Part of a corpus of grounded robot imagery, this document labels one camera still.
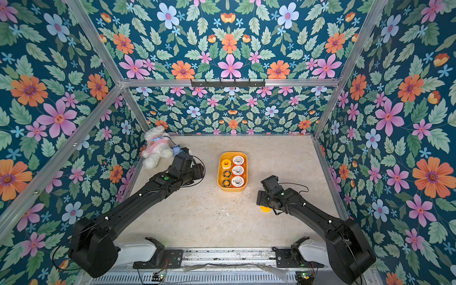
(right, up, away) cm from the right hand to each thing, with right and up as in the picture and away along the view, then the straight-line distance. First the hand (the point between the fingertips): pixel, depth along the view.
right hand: (265, 199), depth 86 cm
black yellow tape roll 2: (-20, +6, +9) cm, 23 cm away
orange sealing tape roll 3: (-14, +8, +7) cm, 17 cm away
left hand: (-31, +16, -3) cm, 35 cm away
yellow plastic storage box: (-19, +22, +18) cm, 34 cm away
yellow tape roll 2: (0, -5, 0) cm, 5 cm away
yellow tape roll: (-21, +17, +15) cm, 31 cm away
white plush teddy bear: (-60, +27, +16) cm, 67 cm away
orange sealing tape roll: (-14, +19, +15) cm, 28 cm away
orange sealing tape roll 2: (-14, +13, +10) cm, 22 cm away
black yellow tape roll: (-20, +11, +13) cm, 26 cm away
